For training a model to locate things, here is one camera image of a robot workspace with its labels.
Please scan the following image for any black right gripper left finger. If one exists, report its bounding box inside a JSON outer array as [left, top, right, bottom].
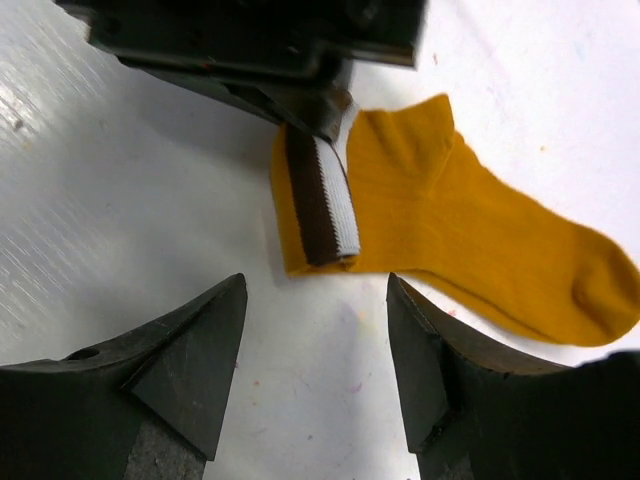
[[1, 274, 248, 479]]

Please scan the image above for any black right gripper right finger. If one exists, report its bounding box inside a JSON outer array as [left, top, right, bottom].
[[387, 275, 639, 479]]

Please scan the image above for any mustard yellow striped sock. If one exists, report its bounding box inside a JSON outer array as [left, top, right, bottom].
[[271, 94, 639, 347]]

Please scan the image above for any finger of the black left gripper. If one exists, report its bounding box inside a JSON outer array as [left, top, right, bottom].
[[139, 44, 353, 142]]

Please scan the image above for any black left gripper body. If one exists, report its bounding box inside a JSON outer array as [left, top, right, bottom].
[[57, 0, 429, 82]]

